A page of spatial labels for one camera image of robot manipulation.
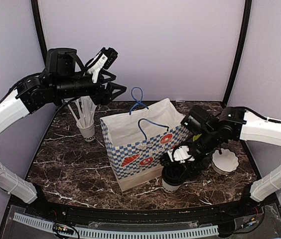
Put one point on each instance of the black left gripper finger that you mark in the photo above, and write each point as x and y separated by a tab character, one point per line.
114	90
105	76

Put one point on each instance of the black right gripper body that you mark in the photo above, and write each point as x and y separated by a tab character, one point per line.
208	141

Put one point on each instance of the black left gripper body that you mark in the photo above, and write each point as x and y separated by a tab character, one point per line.
69	88

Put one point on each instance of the checkered blue paper bag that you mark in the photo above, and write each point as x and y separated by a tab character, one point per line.
136	140

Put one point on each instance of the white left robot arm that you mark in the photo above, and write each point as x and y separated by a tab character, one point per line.
21	140

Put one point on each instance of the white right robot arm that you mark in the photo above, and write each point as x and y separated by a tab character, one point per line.
233	124

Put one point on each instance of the lime green bowl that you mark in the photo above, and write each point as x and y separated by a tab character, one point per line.
196	137

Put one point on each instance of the bundle of white straws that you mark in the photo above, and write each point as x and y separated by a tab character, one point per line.
86	109

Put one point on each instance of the white wrapped straw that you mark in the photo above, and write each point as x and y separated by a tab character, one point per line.
73	114

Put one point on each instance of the white scalloped ceramic bowl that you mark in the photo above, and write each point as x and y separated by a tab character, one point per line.
224	161

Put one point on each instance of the white cup holding straws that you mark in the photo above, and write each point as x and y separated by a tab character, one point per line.
88	133

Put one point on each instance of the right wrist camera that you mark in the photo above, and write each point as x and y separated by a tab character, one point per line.
197	121

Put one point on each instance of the grey slotted cable duct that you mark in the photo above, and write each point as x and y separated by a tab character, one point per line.
114	231

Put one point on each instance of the black left frame post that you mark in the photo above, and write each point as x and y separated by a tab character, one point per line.
39	27

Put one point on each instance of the black frame post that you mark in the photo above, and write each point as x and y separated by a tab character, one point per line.
39	27
239	52

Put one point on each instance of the black front table rail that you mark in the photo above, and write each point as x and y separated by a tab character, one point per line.
77	213

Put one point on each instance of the black right frame post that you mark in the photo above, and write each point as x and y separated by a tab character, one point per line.
239	52

